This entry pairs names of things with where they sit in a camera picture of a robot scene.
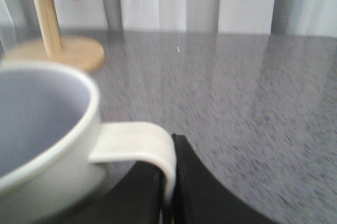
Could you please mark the white HOME cup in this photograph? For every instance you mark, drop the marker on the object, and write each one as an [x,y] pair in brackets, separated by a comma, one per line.
[55,148]

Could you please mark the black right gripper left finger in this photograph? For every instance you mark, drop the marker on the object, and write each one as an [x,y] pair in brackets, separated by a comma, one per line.
[137,198]

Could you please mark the wooden mug tree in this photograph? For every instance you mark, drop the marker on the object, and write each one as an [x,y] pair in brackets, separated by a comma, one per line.
[83,53]

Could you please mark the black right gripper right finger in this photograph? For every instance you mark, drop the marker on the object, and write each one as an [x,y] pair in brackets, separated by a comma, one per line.
[200,198]

